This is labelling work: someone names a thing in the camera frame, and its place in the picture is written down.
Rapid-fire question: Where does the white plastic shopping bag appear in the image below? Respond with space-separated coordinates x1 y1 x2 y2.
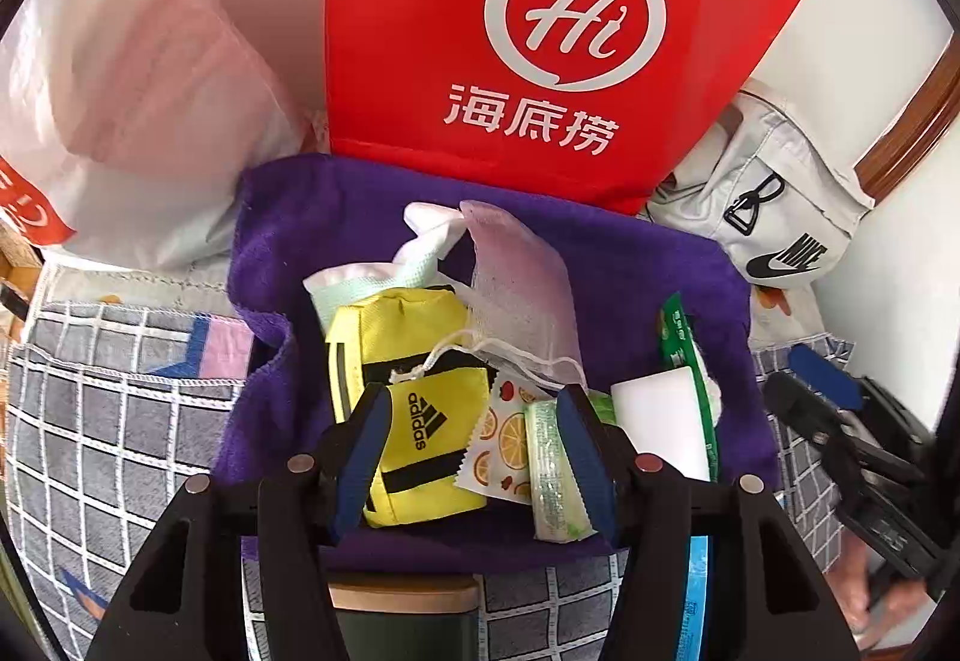
0 0 317 272

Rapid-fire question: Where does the purple fabric storage bin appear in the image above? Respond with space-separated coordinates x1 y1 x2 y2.
214 152 781 572

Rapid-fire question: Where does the dark tea tin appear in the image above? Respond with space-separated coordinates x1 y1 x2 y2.
330 575 481 661

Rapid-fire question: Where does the white sponge block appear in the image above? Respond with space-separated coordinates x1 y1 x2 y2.
609 365 721 482

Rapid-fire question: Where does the grey checked star tablecloth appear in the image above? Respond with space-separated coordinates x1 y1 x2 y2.
0 297 856 661

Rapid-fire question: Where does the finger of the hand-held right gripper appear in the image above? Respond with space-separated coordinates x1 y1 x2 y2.
787 342 863 411
763 372 925 486

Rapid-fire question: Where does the blue tissue pack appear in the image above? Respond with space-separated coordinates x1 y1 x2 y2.
679 533 711 661

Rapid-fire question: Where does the green tissue pack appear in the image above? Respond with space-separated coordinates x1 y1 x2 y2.
431 200 590 386
525 391 623 546

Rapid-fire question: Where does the person's right hand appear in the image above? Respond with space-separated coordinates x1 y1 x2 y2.
832 526 946 654

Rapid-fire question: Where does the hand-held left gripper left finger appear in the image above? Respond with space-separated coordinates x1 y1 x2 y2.
86 382 392 661

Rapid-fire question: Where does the fruit-print packet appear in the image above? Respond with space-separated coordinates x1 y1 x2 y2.
454 372 560 504

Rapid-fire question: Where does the yellow striped pouch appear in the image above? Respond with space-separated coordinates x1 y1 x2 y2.
324 286 496 528

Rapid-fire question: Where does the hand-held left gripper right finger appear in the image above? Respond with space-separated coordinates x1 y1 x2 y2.
555 383 860 661

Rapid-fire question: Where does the brown wooden door frame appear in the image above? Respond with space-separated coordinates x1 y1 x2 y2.
855 27 960 197

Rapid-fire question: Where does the grey waist bag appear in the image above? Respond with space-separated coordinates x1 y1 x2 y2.
646 91 877 291

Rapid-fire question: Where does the white and green sock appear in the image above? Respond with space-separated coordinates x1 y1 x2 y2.
304 202 470 339

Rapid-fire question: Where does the green packet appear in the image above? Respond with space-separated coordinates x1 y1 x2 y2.
658 292 725 482

